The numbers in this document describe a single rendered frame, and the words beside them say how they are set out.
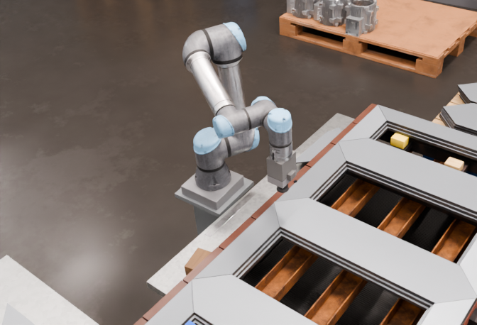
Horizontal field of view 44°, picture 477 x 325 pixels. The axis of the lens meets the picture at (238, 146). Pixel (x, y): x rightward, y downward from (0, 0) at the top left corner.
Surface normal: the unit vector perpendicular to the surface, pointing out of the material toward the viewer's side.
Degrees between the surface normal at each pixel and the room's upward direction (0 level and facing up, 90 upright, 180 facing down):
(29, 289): 0
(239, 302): 0
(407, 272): 0
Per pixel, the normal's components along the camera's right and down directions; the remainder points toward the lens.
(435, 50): -0.07, -0.80
